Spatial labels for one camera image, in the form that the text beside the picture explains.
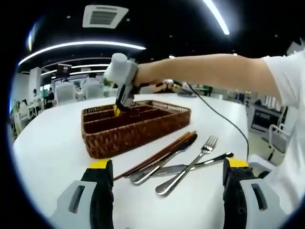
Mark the white chair with black part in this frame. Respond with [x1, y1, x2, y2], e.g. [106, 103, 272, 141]
[247, 154, 278, 179]

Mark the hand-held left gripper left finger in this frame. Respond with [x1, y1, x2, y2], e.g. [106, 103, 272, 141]
[49, 158, 115, 229]

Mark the long curved ceiling light strip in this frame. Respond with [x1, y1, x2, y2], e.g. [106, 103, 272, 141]
[18, 41, 147, 66]

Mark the blue screen monitor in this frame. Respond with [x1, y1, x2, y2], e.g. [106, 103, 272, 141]
[252, 107, 285, 131]

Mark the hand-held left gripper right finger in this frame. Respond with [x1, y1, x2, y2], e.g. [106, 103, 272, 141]
[223, 157, 290, 229]

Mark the black cable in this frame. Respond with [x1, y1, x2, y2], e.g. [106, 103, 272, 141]
[185, 82, 250, 160]

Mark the white frame office chair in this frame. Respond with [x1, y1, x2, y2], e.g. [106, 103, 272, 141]
[268, 104, 291, 161]

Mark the brown wicker storage slots basket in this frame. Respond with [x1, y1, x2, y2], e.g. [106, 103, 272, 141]
[81, 99, 192, 159]

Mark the ceiling air vent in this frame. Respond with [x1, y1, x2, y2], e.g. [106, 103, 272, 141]
[82, 4, 130, 29]

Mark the brown wooden chopstick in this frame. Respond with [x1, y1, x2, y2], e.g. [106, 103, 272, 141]
[123, 133, 198, 178]
[113, 130, 196, 181]

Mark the dark hanging display screen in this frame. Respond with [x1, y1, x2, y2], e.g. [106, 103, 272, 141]
[58, 63, 72, 76]

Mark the steel fork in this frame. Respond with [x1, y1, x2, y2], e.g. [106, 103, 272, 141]
[155, 135, 219, 197]

